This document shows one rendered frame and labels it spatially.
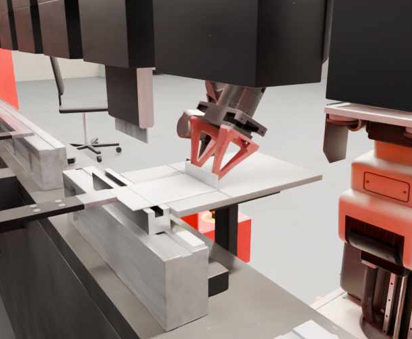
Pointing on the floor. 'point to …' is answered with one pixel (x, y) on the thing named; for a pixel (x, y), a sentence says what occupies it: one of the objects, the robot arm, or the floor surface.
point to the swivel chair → (81, 112)
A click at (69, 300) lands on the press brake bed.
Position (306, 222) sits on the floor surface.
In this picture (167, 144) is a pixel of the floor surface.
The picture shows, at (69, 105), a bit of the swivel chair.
